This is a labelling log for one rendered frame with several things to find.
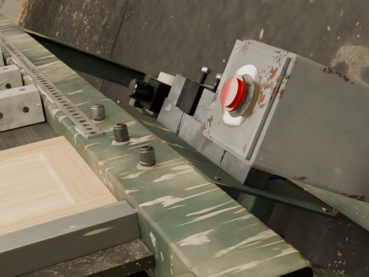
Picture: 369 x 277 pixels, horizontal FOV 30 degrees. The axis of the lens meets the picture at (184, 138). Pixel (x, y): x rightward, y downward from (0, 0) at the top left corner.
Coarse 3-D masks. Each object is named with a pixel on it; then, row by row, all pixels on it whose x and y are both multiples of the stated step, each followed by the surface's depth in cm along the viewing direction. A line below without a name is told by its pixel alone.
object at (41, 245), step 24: (72, 216) 94; (96, 216) 93; (120, 216) 92; (0, 240) 90; (24, 240) 89; (48, 240) 89; (72, 240) 90; (96, 240) 92; (120, 240) 93; (0, 264) 87; (24, 264) 89; (48, 264) 90
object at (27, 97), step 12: (0, 96) 144; (12, 96) 144; (24, 96) 145; (36, 96) 146; (0, 108) 143; (12, 108) 144; (24, 108) 145; (36, 108) 146; (0, 120) 144; (12, 120) 145; (24, 120) 146; (36, 120) 147
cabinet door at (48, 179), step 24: (48, 144) 129; (0, 168) 121; (24, 168) 120; (48, 168) 118; (72, 168) 116; (0, 192) 111; (24, 192) 110; (48, 192) 109; (72, 192) 107; (96, 192) 106; (0, 216) 103; (24, 216) 102; (48, 216) 100
